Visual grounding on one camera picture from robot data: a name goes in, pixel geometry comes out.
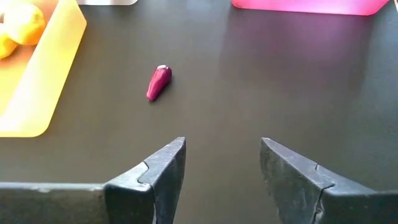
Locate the orange plastic basket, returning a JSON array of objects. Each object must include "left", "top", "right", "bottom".
[{"left": 0, "top": 0, "right": 88, "bottom": 138}]

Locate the yellow lemon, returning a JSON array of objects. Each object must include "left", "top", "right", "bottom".
[{"left": 0, "top": 23, "right": 20, "bottom": 60}]

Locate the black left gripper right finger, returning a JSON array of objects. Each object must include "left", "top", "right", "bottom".
[{"left": 259, "top": 137, "right": 374, "bottom": 224}]

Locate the orange citrus fruit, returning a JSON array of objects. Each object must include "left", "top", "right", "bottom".
[{"left": 2, "top": 2, "right": 47, "bottom": 46}]

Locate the pink plastic basket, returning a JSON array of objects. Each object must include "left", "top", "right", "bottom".
[{"left": 231, "top": 0, "right": 391, "bottom": 16}]

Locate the white plastic basket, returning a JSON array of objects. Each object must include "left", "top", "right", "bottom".
[{"left": 76, "top": 0, "right": 139, "bottom": 6}]

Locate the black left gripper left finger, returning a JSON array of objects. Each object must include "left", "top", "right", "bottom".
[{"left": 104, "top": 136, "right": 187, "bottom": 224}]

